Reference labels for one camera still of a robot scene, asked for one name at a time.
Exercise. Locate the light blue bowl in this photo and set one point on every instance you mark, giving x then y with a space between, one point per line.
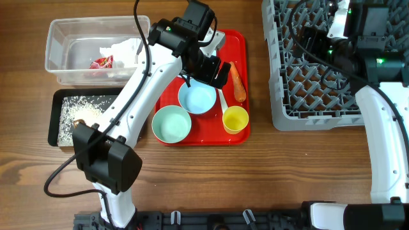
198 98

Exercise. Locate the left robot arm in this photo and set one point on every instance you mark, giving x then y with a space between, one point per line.
104 151

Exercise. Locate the mint green bowl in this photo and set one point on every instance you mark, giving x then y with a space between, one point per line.
171 124

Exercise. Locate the red serving tray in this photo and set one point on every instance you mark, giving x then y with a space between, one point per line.
207 129

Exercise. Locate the brown food lump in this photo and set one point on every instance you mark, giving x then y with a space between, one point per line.
77 122

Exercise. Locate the white plastic spoon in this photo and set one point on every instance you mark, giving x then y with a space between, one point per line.
223 102

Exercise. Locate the grey dishwasher rack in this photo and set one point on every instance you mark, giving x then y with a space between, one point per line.
304 94

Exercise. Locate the clear plastic bin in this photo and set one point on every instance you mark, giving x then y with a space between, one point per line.
73 44

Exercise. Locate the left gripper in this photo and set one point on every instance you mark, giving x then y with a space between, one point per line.
208 74

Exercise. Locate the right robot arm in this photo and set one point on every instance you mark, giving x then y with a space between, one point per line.
355 46

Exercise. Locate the yellow plastic cup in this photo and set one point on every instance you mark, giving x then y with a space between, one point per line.
235 119

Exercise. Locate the red snack wrapper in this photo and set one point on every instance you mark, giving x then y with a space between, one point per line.
102 63

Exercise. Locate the white napkin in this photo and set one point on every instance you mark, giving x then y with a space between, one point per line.
124 57

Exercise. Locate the orange carrot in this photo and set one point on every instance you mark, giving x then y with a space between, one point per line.
238 88

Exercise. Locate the white rice pile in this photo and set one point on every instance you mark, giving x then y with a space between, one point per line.
86 108

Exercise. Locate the black waste tray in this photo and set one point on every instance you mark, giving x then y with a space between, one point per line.
57 103

